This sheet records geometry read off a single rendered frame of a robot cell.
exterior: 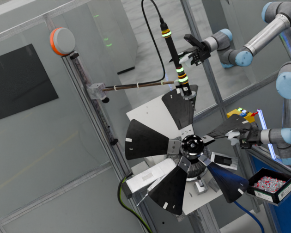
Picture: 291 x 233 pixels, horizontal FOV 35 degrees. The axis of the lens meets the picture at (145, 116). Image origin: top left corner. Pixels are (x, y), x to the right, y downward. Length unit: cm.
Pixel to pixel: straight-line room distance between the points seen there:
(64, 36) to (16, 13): 151
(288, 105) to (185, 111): 54
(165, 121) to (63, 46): 74
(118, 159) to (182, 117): 64
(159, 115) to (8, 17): 194
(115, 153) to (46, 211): 61
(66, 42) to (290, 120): 130
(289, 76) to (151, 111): 97
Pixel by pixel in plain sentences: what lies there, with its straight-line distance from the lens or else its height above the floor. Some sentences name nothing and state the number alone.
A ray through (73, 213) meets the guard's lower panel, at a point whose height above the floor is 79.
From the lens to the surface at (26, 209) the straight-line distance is 313.
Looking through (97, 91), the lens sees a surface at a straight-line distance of 270.
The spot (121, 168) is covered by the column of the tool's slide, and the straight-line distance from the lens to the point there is 298.
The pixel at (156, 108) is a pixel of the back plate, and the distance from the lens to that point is 276.
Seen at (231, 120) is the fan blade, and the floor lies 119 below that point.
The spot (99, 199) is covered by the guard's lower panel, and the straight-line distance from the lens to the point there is 320.
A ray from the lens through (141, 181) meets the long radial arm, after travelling 251.
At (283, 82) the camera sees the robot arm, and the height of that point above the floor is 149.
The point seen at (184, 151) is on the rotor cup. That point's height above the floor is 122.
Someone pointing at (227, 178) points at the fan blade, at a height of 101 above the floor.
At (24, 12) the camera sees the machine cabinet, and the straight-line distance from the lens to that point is 416.
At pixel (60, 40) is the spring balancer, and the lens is 269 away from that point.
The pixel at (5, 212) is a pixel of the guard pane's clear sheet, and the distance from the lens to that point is 315.
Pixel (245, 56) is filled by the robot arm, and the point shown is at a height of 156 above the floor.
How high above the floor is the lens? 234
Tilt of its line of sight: 22 degrees down
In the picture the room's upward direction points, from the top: 23 degrees counter-clockwise
